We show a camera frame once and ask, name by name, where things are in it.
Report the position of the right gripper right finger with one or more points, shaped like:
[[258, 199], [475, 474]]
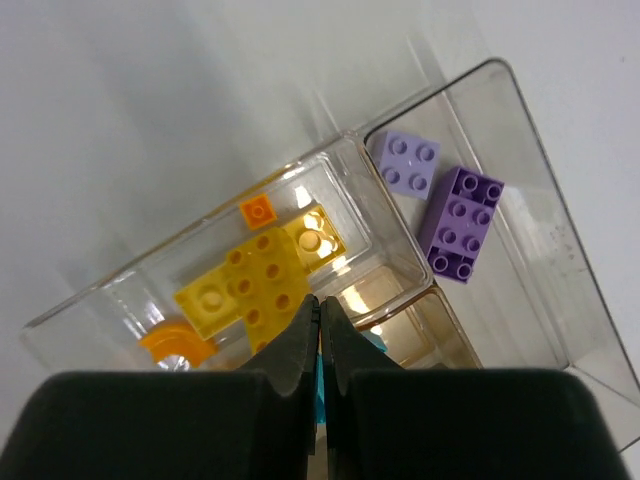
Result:
[[388, 422]]

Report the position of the teal lego block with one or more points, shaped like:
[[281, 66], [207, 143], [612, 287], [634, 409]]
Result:
[[320, 410]]

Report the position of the lilac lego brick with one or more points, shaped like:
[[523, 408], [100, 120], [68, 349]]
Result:
[[406, 162]]

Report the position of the long yellow lego plate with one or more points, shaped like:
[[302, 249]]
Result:
[[207, 302]]

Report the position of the orange-yellow lego brick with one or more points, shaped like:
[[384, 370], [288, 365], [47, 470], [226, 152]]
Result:
[[269, 283]]

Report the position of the dark purple lego brick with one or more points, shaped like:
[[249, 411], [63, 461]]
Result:
[[457, 220]]

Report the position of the clear small container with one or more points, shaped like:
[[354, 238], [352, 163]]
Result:
[[380, 273]]

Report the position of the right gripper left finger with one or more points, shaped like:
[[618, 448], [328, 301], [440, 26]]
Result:
[[254, 422]]

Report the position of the clear long container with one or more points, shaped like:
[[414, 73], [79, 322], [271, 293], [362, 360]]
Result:
[[533, 300]]

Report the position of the small orange lego plate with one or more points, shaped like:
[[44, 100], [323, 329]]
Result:
[[258, 212]]

